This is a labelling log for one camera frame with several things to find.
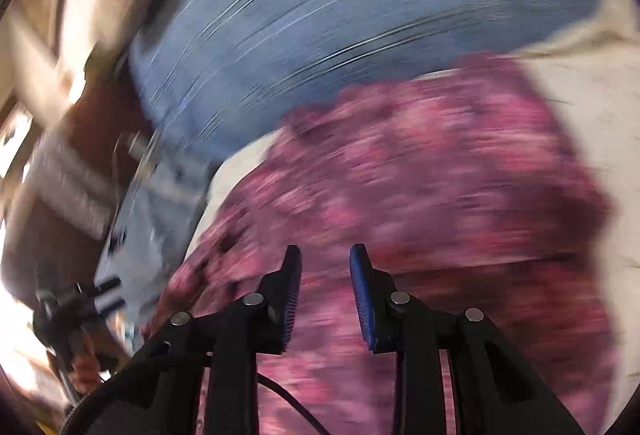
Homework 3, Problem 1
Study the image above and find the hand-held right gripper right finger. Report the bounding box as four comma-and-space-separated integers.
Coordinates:
349, 243, 587, 435

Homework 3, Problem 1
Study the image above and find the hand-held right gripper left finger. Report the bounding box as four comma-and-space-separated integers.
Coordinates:
62, 244, 303, 435

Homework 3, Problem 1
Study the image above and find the pink floral cloth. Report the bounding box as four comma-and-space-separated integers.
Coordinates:
142, 52, 618, 435

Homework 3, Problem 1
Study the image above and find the person's left hand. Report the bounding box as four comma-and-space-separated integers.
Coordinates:
69, 336, 104, 394

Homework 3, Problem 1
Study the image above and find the grey fabric band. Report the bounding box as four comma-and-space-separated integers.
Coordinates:
30, 135, 118, 238

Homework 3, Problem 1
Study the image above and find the brown wooden furniture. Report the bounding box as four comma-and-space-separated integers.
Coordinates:
12, 78, 153, 276

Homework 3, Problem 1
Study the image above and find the wooden framed window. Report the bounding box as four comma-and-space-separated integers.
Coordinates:
0, 101, 48, 196

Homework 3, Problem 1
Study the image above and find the blue blanket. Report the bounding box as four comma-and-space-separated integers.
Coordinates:
127, 0, 618, 161

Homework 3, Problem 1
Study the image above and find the cream bed sheet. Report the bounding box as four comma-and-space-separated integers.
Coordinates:
185, 0, 640, 366

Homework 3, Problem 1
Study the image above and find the black cable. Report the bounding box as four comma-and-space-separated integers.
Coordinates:
255, 371, 331, 435

